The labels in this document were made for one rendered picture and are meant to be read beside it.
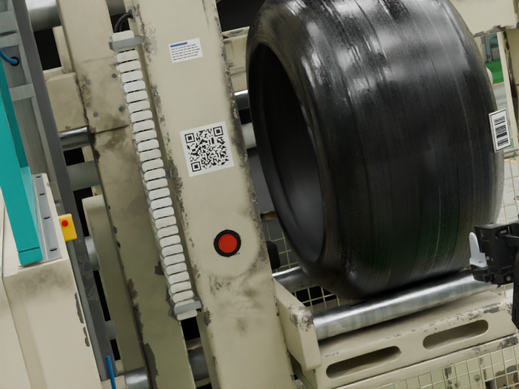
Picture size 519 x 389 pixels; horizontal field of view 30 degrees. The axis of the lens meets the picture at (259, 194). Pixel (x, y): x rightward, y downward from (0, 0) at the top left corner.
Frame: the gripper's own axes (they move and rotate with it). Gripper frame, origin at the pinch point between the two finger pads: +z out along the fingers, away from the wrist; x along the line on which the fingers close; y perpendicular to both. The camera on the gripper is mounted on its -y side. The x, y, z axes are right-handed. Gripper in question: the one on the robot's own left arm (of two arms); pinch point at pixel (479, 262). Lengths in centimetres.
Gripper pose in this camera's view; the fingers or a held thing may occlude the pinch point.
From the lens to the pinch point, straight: 147.9
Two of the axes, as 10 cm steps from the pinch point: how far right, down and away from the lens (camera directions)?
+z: -2.2, -0.3, 9.8
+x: -9.5, 2.4, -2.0
